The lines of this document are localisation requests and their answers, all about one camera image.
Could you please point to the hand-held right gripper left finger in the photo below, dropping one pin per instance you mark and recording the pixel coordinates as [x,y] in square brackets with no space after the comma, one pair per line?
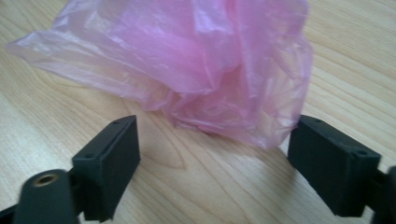
[106,168]

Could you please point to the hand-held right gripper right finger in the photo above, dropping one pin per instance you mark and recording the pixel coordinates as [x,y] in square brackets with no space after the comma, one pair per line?
[330,168]

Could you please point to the pink plastic bag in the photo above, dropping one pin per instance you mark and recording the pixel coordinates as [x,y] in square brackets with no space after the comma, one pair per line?
[186,56]

